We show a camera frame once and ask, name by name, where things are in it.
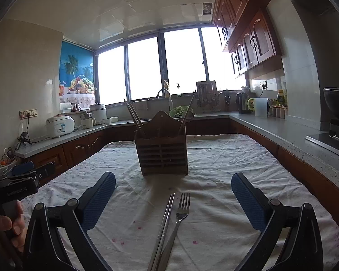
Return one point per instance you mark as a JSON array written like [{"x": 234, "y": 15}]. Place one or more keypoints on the knife rack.
[{"x": 206, "y": 93}]

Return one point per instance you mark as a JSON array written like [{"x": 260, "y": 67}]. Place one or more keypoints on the large white cooker pot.
[{"x": 98, "y": 114}]

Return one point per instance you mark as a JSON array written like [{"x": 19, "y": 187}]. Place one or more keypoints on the white floral tablecloth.
[{"x": 214, "y": 161}]

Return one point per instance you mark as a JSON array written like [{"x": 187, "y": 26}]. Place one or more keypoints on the seasoning jar rack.
[{"x": 278, "y": 111}]

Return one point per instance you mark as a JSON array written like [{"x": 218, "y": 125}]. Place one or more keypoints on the grey kitchen counter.
[{"x": 285, "y": 131}]

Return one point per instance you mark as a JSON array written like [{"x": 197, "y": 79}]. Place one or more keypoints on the metal chopstick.
[
  {"x": 166, "y": 225},
  {"x": 160, "y": 238}
]

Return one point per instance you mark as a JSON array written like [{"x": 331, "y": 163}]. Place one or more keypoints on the metal fork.
[{"x": 183, "y": 215}]

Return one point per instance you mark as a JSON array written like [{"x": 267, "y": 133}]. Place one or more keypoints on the dark wooden chopstick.
[
  {"x": 186, "y": 114},
  {"x": 132, "y": 117},
  {"x": 137, "y": 121}
]

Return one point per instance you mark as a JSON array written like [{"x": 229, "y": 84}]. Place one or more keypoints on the gas stove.
[{"x": 333, "y": 141}]

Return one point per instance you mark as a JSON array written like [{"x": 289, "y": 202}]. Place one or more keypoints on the small black tripod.
[{"x": 23, "y": 139}]

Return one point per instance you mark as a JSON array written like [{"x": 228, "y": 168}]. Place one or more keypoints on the dark electric kettle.
[{"x": 243, "y": 104}]

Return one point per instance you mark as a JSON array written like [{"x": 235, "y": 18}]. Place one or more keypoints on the black wok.
[{"x": 337, "y": 104}]

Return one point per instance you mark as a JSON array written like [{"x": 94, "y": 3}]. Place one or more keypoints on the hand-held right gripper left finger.
[{"x": 101, "y": 197}]

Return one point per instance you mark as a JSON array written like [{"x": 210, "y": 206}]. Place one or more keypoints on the bowl of green vegetables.
[{"x": 180, "y": 111}]

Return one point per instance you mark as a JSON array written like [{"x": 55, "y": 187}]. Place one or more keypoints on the scissors holder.
[{"x": 226, "y": 98}]

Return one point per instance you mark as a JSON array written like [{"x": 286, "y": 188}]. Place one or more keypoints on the clear soap dispenser bottle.
[{"x": 179, "y": 90}]

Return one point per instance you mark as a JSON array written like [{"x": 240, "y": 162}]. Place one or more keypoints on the tropical fruit window blind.
[{"x": 76, "y": 73}]

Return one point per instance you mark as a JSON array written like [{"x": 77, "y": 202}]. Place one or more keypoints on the brown wooden wall cabinets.
[{"x": 251, "y": 39}]

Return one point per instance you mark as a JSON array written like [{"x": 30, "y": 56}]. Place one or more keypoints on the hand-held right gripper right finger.
[{"x": 247, "y": 197}]

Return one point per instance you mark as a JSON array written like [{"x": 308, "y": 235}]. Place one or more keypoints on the wall socket strip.
[{"x": 28, "y": 113}]

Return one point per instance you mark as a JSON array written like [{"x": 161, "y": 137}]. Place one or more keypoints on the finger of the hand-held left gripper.
[
  {"x": 22, "y": 168},
  {"x": 46, "y": 170}
]

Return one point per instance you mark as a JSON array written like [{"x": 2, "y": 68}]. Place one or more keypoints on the yellow-green bottle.
[{"x": 280, "y": 97}]

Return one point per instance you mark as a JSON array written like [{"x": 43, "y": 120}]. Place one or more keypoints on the white rice cooker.
[{"x": 59, "y": 127}]

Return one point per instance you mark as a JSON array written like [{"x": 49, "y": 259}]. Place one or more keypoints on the chrome sink faucet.
[{"x": 169, "y": 101}]

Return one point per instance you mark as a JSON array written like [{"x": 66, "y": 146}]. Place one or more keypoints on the wooden slatted utensil holder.
[{"x": 161, "y": 155}]

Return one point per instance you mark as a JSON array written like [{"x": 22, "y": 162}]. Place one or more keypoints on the wall power socket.
[{"x": 263, "y": 84}]

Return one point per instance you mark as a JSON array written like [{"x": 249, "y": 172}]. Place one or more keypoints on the person's left hand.
[{"x": 19, "y": 225}]

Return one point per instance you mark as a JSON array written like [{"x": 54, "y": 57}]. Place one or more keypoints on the white bowls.
[{"x": 110, "y": 120}]

